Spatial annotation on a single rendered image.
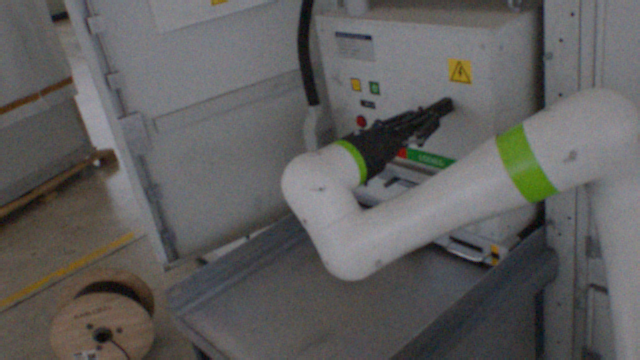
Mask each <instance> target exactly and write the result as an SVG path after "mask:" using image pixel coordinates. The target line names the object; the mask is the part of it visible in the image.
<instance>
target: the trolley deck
mask: <svg viewBox="0 0 640 360"><path fill-rule="evenodd" d="M493 267H495V265H493V264H490V263H487V262H484V261H474V260H471V259H469V258H466V257H462V256H460V255H457V254H455V253H453V252H450V251H448V250H447V249H446V247H445V246H441V244H439V243H436V242H434V241H431V242H429V243H427V244H425V246H422V247H420V248H418V249H416V250H414V251H412V252H410V253H408V254H406V255H402V256H401V257H399V258H397V259H395V260H393V261H392V262H390V263H388V264H387V266H384V267H382V268H381V269H379V270H377V271H376V272H374V273H373V274H371V275H369V276H368V277H366V278H363V279H360V280H354V281H350V280H343V279H340V278H338V277H336V276H334V275H333V274H332V273H330V272H329V271H328V269H327V268H325V266H324V265H323V262H322V259H321V257H320V255H319V253H318V251H317V249H316V247H315V245H314V242H313V240H312V238H311V236H309V237H308V238H305V239H304V240H302V241H300V242H299V243H297V245H296V246H294V247H293V248H291V249H290V250H288V251H285V252H284V253H282V254H281V255H279V256H278V257H276V258H274V259H273V260H271V261H270V262H268V263H266V265H264V266H262V267H261V268H259V269H258V270H256V271H255V272H253V273H252V274H250V275H248V276H246V277H244V278H243V279H241V280H240V281H238V282H236V283H235V284H233V286H232V287H230V288H229V289H226V290H224V291H223V292H221V293H220V294H218V295H217V296H215V297H214V298H212V299H210V300H209V301H206V302H205V303H203V304H202V306H200V307H198V308H197V309H195V310H194V311H192V312H191V313H189V314H187V315H185V316H183V317H182V318H180V319H179V318H178V317H177V316H176V315H174V314H173V313H172V312H171V311H172V310H171V307H170V304H169V305H167V307H165V308H167V311H168V313H169V316H170V319H171V321H172V324H173V327H175V328H176V329H177V330H178V331H179V332H181V333H182V334H183V335H184V336H185V337H187V338H189V339H190V340H191V341H192V342H193V343H194V344H196V345H197V347H198V348H199V349H200V350H202V351H203V352H204V353H205V354H207V355H208V356H210V357H211V358H212V359H213V360H385V359H387V358H389V357H390V356H391V355H392V354H393V353H394V352H396V351H397V350H398V349H399V348H400V347H401V345H403V344H404V343H406V342H407V341H408V340H409V339H411V338H412V337H413V336H414V335H415V334H416V333H417V332H419V331H420V330H421V329H422V328H423V327H424V325H427V324H428V323H429V322H430V321H431V320H432V319H434V318H435V317H436V316H437V315H438V314H439V313H440V312H442V311H443V310H444V309H446V308H447V307H448V305H450V304H451V303H452V302H453V301H454V300H455V299H457V298H458V297H459V296H460V295H461V294H462V293H464V292H466V291H467V290H468V289H469V288H470V287H471V285H473V284H474V283H475V282H476V281H477V280H478V279H480V278H481V277H482V276H483V275H484V274H485V273H488V272H489V271H490V270H491V269H492V268H493ZM556 275H557V253H555V254H554V253H552V252H548V251H545V252H544V253H543V254H542V255H540V256H539V257H538V258H537V259H536V260H535V261H534V262H533V263H532V264H531V265H529V266H528V268H526V269H525V270H524V271H523V272H522V273H521V274H520V275H519V276H518V277H516V278H515V279H514V280H513V281H512V282H511V283H510V284H509V285H508V286H506V288H504V289H503V290H502V291H501V292H500V293H499V294H498V295H497V296H496V297H495V298H493V299H492V300H491V301H490V302H489V303H488V304H487V305H485V306H484V308H483V309H481V310H480V311H479V312H478V313H477V314H476V315H475V316H474V317H473V318H472V319H470V320H469V321H468V322H467V323H465V324H464V325H463V326H462V328H461V329H460V330H458V331H457V332H456V333H455V334H454V335H453V336H452V337H451V338H450V339H449V340H447V341H445V342H444V343H443V344H442V345H441V346H440V348H439V349H438V350H437V351H436V352H434V353H433V354H432V355H431V356H430V357H429V358H428V359H427V360H469V359H470V358H471V357H472V356H473V355H474V354H475V353H476V352H477V351H478V350H479V349H480V347H481V346H483V345H484V344H485V343H486V342H488V341H489V340H490V339H491V338H492V337H493V336H494V335H495V334H496V333H497V332H498V331H499V330H500V329H501V327H502V326H503V325H504V324H505V323H506V322H507V321H509V320H510V319H511V318H512V317H513V316H515V315H516V314H517V313H518V312H519V311H520V310H521V309H522V307H523V306H524V305H525V304H526V303H527V302H529V301H530V300H531V299H532V298H533V297H534V296H535V295H536V294H537V293H538V292H539V291H540V290H541V289H542V288H543V286H544V285H546V284H547V283H548V282H550V281H551V280H552V279H553V278H554V277H555V276H556Z"/></svg>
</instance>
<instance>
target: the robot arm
mask: <svg viewBox="0 0 640 360"><path fill-rule="evenodd" d="M451 112H453V104H452V98H448V97H443V98H442V99H440V100H438V101H436V102H435V103H433V104H431V105H429V107H428V108H426V109H423V107H418V111H416V112H414V110H409V111H407V112H403V113H401V114H398V115H396V116H393V117H391V118H388V119H386V120H382V121H379V122H375V123H372V124H371V125H372V127H371V128H369V129H367V130H363V129H354V130H355V131H354V132H352V133H350V134H348V135H346V136H344V137H342V138H340V139H338V140H336V141H335V142H333V143H331V144H329V145H327V147H324V148H322V149H320V150H317V151H314V152H310V153H304V154H301V155H299V156H297V157H296V158H294V159H293V160H292V161H291V162H290V163H289V164H288V165H287V168H285V170H284V172H283V175H282V179H281V189H282V194H283V196H284V199H285V200H287V202H288V203H289V206H290V207H291V208H292V210H293V211H294V212H295V214H296V215H297V217H298V218H299V220H300V221H301V223H302V224H303V227H304V228H305V229H307V231H308V233H309V234H310V236H311V238H312V240H313V242H314V245H315V247H316V249H317V251H318V253H319V255H320V257H321V259H322V262H323V265H324V266H325V268H327V269H328V271H329V272H330V273H332V274H333V275H334V276H336V277H338V278H340V279H343V280H350V281H354V280H360V279H363V278H366V277H368V276H369V275H371V274H373V273H374V272H376V271H377V270H379V269H381V268H382V267H384V266H387V264H388V263H390V262H392V261H393V260H395V259H397V258H399V257H401V256H402V255H406V254H408V253H410V252H412V251H414V250H416V249H418V248H420V247H422V246H425V244H427V243H429V242H431V241H434V240H436V239H438V238H440V237H443V236H446V235H448V234H451V233H453V232H456V231H458V230H461V229H463V228H467V227H469V226H472V224H475V223H478V222H480V221H483V220H487V219H490V218H493V217H496V216H499V215H502V214H507V213H510V212H513V211H517V210H520V209H524V208H528V207H532V205H534V202H537V201H540V200H542V199H545V198H549V197H551V196H554V195H557V194H559V193H562V192H564V191H567V190H571V189H573V188H576V187H578V186H581V184H584V188H585V191H586V195H587V198H588V202H589V205H590V210H591V214H593V218H594V222H595V226H596V231H597V235H598V239H599V244H600V250H601V255H602V260H603V265H604V271H605V277H606V283H607V290H608V297H609V304H610V313H611V321H612V330H613V341H614V354H615V360H640V112H638V110H637V108H636V107H635V105H634V104H633V103H632V102H631V100H630V99H629V98H628V97H626V96H625V95H623V94H622V93H620V92H618V91H614V90H611V89H607V88H587V89H583V90H580V91H577V92H575V93H573V94H570V95H568V96H566V97H565V98H563V99H561V100H559V101H557V102H555V104H553V105H552V106H550V107H547V108H545V109H543V110H542V111H540V112H538V113H536V114H535V115H533V116H531V117H530V118H528V119H525V120H523V121H522V122H520V123H518V124H517V126H515V127H513V128H512V129H510V130H508V131H507V132H504V133H502V134H501V135H498V134H496V135H495V136H493V137H492V138H491V139H489V140H488V141H487V142H484V143H483V144H481V146H480V147H478V148H477V149H476V150H474V151H473V152H471V153H470V154H468V155H467V156H465V157H463V158H461V159H460V160H458V161H456V162H455V163H453V164H452V166H450V167H449V168H447V169H445V170H443V171H441V172H439V173H438V174H436V175H434V176H433V177H431V178H429V179H427V180H425V181H423V182H421V183H419V184H417V186H415V187H413V188H412V189H410V190H408V191H406V192H403V193H401V194H399V195H397V196H394V197H392V198H390V199H388V200H386V201H383V202H380V203H378V204H377V206H376V207H374V208H371V209H369V210H362V209H361V208H360V206H359V204H358V202H357V200H356V198H355V196H354V194H353V191H354V190H355V189H357V188H358V187H360V186H363V187H368V181H369V180H371V179H373V178H374V177H375V176H377V175H379V174H380V173H382V172H383V170H385V169H386V164H387V163H389V162H391V161H392V160H394V159H395V157H396V156H397V154H398V152H399V150H401V149H406V148H408V147H409V145H410V144H414V143H415V144H417V147H418V148H422V147H423V145H425V141H426V140H427V139H428V138H429V137H430V136H431V135H432V134H434V133H435V132H436V131H437V130H438V129H439V128H440V120H439V119H440V118H442V117H444V116H446V115H448V114H450V113H451ZM408 115H409V116H408Z"/></svg>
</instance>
